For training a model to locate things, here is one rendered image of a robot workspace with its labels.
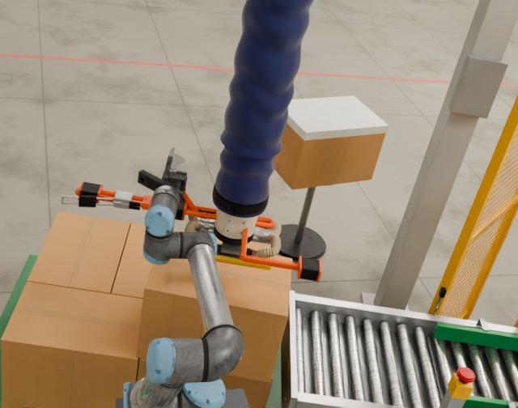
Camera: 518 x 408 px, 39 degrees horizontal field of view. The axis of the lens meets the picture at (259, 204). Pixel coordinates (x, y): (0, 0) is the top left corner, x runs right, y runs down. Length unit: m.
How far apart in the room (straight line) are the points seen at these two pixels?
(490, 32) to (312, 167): 1.33
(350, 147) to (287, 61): 2.00
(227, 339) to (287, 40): 1.07
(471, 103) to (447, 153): 0.33
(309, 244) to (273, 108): 2.52
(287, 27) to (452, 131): 1.67
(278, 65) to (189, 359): 1.11
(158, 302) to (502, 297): 2.86
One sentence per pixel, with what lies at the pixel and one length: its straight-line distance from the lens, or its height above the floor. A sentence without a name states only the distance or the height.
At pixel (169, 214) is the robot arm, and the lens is 2.33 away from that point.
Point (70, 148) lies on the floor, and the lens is 5.77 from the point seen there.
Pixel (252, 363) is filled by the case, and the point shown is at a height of 0.65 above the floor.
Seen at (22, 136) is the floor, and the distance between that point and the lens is 5.90.
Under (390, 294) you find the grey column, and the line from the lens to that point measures 4.56.
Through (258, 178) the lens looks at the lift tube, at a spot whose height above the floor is 1.49.
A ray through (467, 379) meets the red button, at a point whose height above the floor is 1.04.
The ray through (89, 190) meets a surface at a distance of 3.03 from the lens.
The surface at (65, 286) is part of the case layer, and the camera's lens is 3.66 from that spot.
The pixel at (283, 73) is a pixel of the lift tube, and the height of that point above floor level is 1.94.
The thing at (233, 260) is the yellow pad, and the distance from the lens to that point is 2.97.
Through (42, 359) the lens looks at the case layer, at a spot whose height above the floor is 0.46.
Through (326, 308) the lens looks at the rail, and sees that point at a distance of 3.74.
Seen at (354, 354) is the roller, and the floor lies 0.55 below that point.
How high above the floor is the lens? 2.95
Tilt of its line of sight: 33 degrees down
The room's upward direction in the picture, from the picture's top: 12 degrees clockwise
